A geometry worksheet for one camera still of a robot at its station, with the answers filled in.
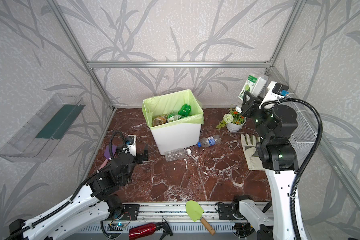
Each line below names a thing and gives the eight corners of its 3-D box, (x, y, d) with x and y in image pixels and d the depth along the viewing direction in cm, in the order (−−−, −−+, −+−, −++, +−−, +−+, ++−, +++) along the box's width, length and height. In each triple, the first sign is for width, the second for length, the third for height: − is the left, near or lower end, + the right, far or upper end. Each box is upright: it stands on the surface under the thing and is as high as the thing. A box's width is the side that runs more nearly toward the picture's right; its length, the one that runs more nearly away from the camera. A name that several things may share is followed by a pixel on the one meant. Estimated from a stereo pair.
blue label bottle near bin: (199, 150, 98) (199, 146, 94) (196, 143, 102) (197, 139, 98) (221, 144, 101) (222, 140, 97) (218, 137, 105) (219, 133, 101)
